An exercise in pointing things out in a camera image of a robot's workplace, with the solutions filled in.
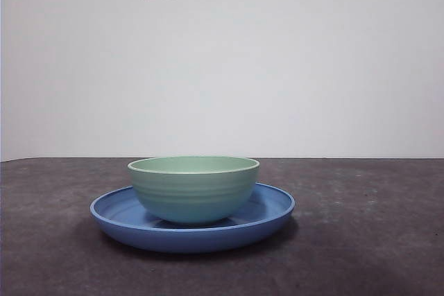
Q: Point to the green ribbed bowl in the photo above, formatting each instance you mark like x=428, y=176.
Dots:
x=194, y=199

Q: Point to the blue round plate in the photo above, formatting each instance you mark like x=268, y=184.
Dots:
x=190, y=240

